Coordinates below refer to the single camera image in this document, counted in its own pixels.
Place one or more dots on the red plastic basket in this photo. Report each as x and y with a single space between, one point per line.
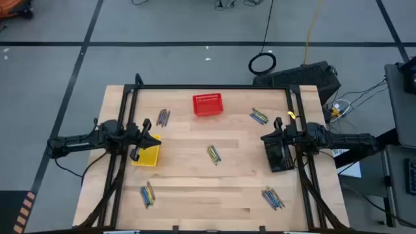
208 109

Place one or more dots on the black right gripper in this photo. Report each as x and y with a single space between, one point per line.
287 136

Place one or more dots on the black orange striped mat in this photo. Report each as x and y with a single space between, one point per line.
8 211

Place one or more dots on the black computer case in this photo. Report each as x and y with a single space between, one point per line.
302 76

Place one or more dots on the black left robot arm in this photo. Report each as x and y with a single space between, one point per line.
78 143

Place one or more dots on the yellow plug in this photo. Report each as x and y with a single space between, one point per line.
335 112

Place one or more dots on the black plastic basket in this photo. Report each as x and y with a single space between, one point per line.
273 159

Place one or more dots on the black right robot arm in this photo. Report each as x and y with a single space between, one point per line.
344 141

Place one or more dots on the grey metal cart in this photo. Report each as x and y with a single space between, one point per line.
399 110

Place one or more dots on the black device box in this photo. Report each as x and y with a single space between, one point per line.
410 81

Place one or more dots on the black stand beam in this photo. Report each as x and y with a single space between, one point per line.
390 138

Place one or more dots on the yellow plastic basket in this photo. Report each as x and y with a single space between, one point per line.
150 157

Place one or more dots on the orange wheeled cart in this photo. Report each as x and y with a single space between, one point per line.
9 6

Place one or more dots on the white paper sheet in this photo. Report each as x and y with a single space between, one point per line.
352 170

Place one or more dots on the black aluminium table frame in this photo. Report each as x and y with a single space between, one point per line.
211 86

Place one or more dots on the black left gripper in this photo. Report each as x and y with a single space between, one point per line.
138 139

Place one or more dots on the yellow tape tag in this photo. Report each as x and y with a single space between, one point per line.
292 114

